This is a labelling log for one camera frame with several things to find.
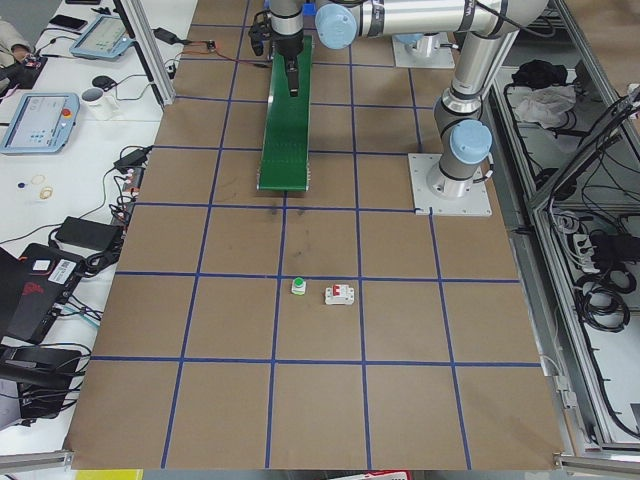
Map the green push button switch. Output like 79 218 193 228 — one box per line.
291 277 306 295

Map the white mug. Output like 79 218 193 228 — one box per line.
81 87 120 121

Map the green conveyor belt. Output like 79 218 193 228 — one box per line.
257 35 313 191

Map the far teach pendant tablet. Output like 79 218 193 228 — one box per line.
69 14 133 60

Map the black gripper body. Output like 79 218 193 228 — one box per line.
273 33 304 59

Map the black power adapter brick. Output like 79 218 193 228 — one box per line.
55 216 123 251

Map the teach pendant tablet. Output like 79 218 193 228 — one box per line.
1 93 80 155
69 14 133 60

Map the black laptop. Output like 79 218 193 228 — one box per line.
1 243 85 344

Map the white red circuit breaker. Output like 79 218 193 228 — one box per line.
324 283 355 305

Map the aluminium frame post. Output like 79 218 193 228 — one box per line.
114 0 176 108

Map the near teach pendant tablet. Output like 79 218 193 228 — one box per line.
1 93 80 155

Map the black computer mouse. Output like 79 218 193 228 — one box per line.
92 75 118 92

